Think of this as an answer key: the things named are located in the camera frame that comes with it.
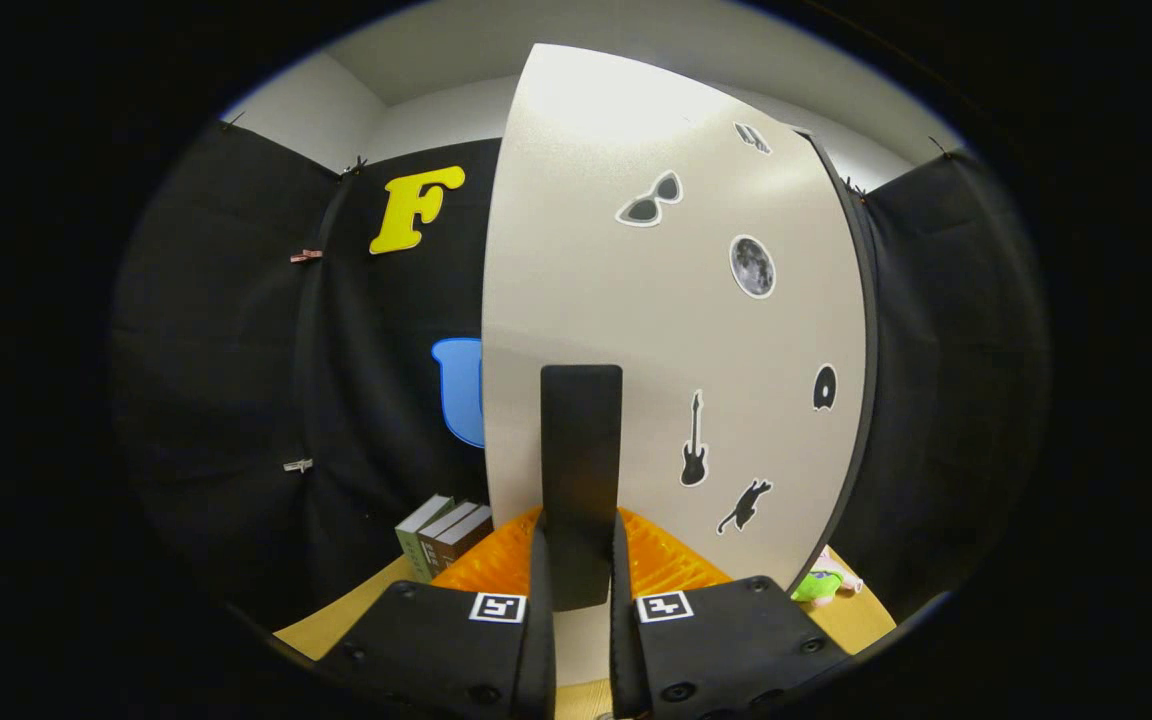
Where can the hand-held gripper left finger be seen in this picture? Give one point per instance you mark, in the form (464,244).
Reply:
(436,650)

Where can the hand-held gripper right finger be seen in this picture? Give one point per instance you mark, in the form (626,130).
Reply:
(726,650)

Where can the grey cabinet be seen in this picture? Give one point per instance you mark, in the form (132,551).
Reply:
(871,380)

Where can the green plush toy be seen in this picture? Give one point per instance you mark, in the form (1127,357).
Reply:
(818,585)

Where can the black backdrop cloth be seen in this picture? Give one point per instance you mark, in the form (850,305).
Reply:
(216,350)

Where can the black clip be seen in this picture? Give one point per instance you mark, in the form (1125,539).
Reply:
(356,164)
(939,147)
(851,186)
(233,121)

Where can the pink clip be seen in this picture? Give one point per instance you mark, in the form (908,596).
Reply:
(306,256)

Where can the white clip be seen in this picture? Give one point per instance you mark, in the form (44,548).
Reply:
(298,465)

